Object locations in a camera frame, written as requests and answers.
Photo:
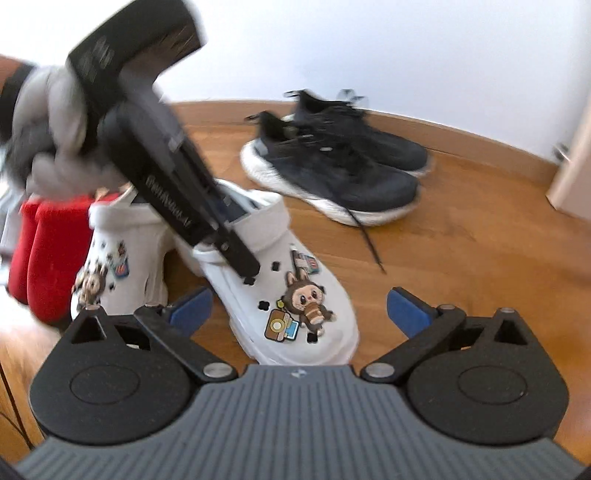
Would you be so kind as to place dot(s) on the red plush slipper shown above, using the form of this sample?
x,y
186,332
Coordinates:
x,y
60,258
23,240

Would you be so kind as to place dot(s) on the metal door stopper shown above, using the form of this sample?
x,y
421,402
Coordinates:
x,y
561,152

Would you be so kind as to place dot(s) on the white clog with charms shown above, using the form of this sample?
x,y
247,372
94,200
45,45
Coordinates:
x,y
272,226
134,240

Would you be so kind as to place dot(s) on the person's left hand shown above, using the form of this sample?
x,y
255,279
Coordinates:
x,y
60,115

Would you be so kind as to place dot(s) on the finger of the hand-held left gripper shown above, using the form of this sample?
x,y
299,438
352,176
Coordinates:
x,y
240,261
236,206

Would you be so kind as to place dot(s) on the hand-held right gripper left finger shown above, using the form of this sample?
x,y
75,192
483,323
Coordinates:
x,y
191,309

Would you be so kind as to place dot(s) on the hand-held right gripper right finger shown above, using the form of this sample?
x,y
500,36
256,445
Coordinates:
x,y
408,314

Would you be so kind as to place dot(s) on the black sneaker white sole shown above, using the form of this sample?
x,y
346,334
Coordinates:
x,y
351,180
378,138

